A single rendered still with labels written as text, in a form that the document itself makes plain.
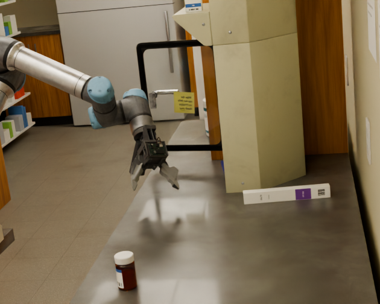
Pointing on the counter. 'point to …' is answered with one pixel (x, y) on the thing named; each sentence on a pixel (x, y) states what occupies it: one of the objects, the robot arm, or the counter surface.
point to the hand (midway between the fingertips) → (155, 191)
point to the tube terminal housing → (258, 91)
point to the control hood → (196, 23)
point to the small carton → (193, 5)
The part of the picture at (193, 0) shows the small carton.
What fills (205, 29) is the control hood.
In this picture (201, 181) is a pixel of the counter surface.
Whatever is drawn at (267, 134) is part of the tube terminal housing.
